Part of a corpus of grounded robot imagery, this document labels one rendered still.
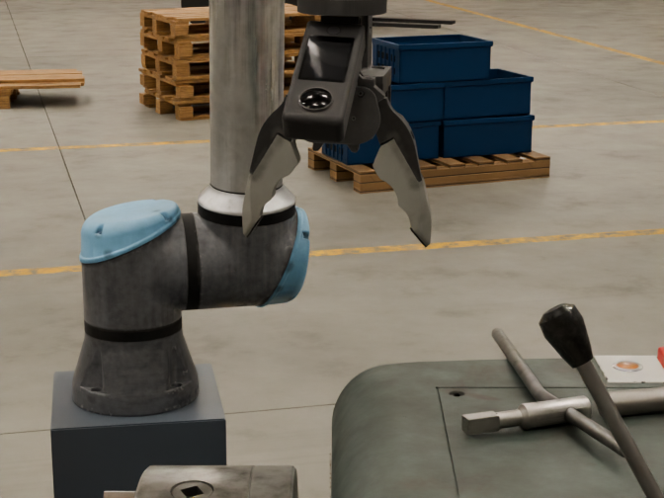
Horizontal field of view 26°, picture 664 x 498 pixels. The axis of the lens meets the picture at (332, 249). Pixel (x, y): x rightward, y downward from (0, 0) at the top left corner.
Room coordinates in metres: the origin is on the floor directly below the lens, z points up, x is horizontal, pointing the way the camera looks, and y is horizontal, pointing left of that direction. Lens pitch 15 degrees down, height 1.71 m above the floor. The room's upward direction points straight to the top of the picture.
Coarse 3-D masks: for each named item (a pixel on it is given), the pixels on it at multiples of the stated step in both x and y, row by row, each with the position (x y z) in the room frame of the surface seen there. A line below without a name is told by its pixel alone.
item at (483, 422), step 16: (560, 400) 1.15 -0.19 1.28; (576, 400) 1.15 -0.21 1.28; (464, 416) 1.12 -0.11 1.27; (480, 416) 1.12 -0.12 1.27; (496, 416) 1.12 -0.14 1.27; (512, 416) 1.13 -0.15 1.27; (528, 416) 1.13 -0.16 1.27; (544, 416) 1.13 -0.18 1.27; (560, 416) 1.14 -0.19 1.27; (464, 432) 1.12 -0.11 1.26; (480, 432) 1.12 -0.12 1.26
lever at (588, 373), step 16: (576, 368) 1.00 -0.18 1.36; (592, 368) 1.00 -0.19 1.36; (592, 384) 1.00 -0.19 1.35; (608, 400) 0.99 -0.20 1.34; (608, 416) 0.99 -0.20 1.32; (624, 432) 0.99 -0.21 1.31; (624, 448) 0.98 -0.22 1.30; (640, 464) 0.98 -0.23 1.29; (640, 480) 0.98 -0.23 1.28; (656, 496) 0.98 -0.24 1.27
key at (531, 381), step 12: (492, 336) 1.38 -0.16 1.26; (504, 336) 1.36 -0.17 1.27; (504, 348) 1.33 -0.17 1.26; (516, 360) 1.28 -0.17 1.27; (528, 372) 1.24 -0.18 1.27; (528, 384) 1.22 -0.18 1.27; (540, 384) 1.21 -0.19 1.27; (540, 396) 1.18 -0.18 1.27; (552, 396) 1.17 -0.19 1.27; (576, 420) 1.12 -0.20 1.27; (588, 420) 1.11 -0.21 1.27; (588, 432) 1.10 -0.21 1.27; (600, 432) 1.09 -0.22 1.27; (612, 444) 1.07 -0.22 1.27
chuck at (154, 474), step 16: (144, 480) 1.07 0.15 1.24; (160, 480) 1.07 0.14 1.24; (176, 480) 1.07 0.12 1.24; (192, 480) 1.07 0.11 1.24; (208, 480) 1.07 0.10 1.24; (224, 480) 1.07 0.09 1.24; (240, 480) 1.07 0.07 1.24; (144, 496) 1.04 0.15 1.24; (160, 496) 1.04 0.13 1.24; (224, 496) 1.04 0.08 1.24; (240, 496) 1.04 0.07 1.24
